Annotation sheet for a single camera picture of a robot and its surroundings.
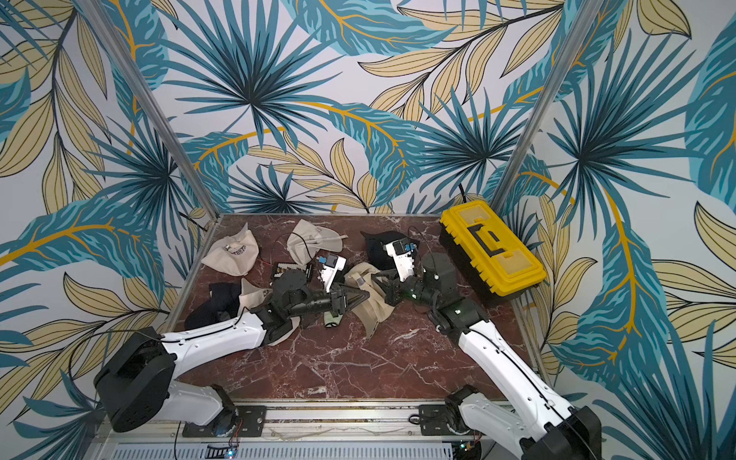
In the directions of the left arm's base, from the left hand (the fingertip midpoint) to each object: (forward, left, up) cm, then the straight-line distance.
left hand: (367, 300), depth 72 cm
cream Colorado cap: (+4, +32, -7) cm, 33 cm away
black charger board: (+23, +30, -20) cm, 43 cm away
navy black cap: (+3, +41, -11) cm, 43 cm away
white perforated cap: (+36, +24, -20) cm, 48 cm away
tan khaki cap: (-1, -2, -2) cm, 3 cm away
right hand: (+5, -2, +4) cm, 7 cm away
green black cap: (+3, +11, -19) cm, 23 cm away
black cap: (+34, -3, -18) cm, 38 cm away
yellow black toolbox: (+17, -37, -4) cm, 41 cm away
